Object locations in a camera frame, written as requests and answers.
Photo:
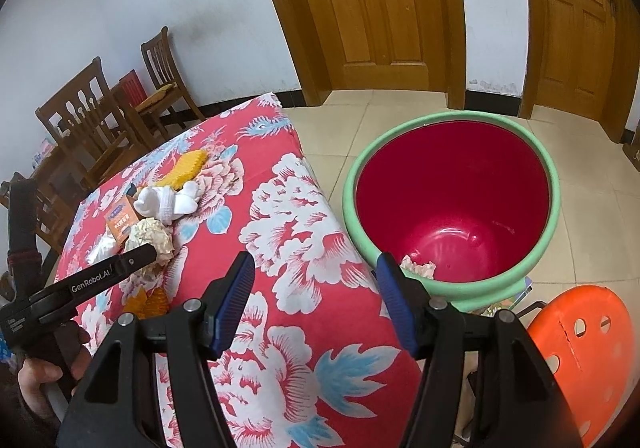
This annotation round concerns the plastic packet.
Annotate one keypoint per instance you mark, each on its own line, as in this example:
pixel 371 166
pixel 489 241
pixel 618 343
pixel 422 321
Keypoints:
pixel 42 152

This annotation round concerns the orange crumpled wrapper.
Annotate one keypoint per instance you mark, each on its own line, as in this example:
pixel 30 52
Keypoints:
pixel 135 305

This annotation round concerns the yellow seat cushion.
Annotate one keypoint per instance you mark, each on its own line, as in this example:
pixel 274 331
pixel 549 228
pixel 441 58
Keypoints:
pixel 157 93

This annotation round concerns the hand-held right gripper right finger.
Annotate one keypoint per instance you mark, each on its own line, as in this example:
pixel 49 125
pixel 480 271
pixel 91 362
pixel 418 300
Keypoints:
pixel 395 303

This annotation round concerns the blue curved plastic piece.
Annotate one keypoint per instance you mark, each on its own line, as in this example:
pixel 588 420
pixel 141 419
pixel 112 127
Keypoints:
pixel 131 189

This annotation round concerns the red bucket with green rim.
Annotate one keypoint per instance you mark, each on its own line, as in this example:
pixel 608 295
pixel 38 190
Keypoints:
pixel 450 188

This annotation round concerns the white crumpled cloth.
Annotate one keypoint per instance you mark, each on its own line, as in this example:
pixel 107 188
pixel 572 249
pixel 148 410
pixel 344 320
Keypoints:
pixel 165 203

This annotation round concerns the crumpled paper scrap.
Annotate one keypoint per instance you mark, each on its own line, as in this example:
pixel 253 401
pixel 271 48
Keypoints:
pixel 422 270

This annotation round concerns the red floral tablecloth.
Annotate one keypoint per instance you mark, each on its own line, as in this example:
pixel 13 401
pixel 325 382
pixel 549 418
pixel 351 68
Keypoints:
pixel 310 208

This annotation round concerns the wooden panel door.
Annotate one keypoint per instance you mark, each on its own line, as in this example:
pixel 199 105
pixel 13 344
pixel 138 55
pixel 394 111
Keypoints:
pixel 370 13
pixel 570 28

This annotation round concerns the orange snack packet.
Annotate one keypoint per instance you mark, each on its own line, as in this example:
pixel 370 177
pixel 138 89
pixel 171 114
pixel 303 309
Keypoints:
pixel 120 220

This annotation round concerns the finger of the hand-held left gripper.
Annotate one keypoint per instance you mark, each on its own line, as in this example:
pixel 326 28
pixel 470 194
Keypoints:
pixel 125 264

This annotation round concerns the orange plastic stool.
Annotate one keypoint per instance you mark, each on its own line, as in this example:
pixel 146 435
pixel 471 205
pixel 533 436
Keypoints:
pixel 590 353

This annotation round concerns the yellow waffle cloth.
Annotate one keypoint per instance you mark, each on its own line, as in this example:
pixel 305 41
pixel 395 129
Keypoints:
pixel 187 168

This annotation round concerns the person's left hand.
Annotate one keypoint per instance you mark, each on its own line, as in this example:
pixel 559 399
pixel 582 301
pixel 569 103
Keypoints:
pixel 40 383

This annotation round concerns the beige paper ball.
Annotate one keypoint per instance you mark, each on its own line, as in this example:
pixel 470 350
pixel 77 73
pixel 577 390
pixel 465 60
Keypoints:
pixel 150 233

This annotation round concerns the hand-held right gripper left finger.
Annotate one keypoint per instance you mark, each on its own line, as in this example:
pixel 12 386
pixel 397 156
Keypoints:
pixel 235 303

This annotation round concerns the red chair back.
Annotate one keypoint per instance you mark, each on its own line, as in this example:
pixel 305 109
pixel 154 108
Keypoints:
pixel 132 84

